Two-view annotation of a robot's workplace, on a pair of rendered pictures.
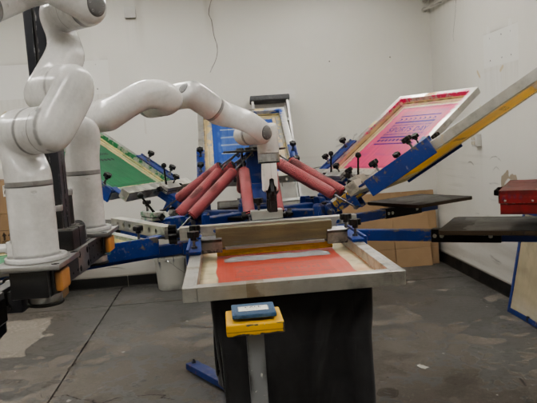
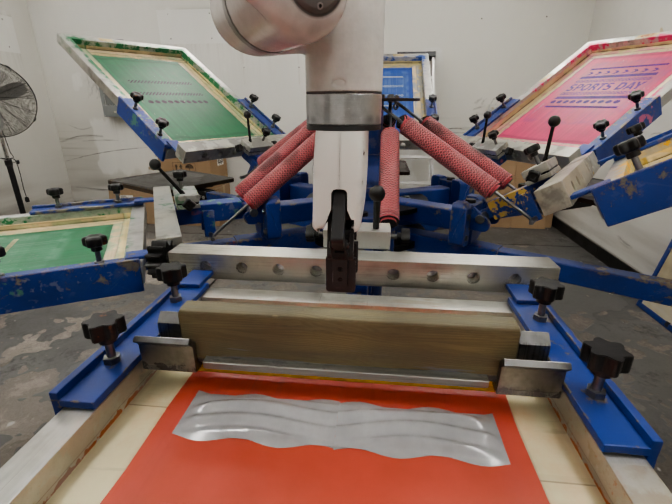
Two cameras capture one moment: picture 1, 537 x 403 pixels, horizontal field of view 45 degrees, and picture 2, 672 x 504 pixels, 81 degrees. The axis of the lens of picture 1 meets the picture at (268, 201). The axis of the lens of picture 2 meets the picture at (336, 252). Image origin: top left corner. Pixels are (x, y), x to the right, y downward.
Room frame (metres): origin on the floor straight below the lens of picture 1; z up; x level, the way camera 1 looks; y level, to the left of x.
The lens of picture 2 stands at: (1.83, -0.08, 1.30)
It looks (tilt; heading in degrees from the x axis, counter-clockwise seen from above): 21 degrees down; 10
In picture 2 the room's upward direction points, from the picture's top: straight up
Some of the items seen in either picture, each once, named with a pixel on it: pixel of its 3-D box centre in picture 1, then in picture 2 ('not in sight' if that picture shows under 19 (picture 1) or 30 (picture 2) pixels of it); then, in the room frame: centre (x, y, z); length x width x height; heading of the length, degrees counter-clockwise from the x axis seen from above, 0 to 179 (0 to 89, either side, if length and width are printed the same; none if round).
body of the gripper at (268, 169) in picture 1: (269, 175); (343, 171); (2.24, -0.01, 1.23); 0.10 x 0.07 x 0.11; 5
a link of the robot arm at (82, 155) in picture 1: (78, 145); not in sight; (1.79, 0.51, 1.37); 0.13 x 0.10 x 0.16; 41
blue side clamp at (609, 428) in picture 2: (351, 239); (559, 368); (2.30, -0.29, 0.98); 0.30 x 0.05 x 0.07; 4
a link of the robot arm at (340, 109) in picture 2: (268, 157); (344, 109); (2.25, -0.01, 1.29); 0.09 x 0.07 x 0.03; 5
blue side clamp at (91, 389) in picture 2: (195, 252); (151, 342); (2.26, 0.27, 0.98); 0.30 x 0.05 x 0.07; 4
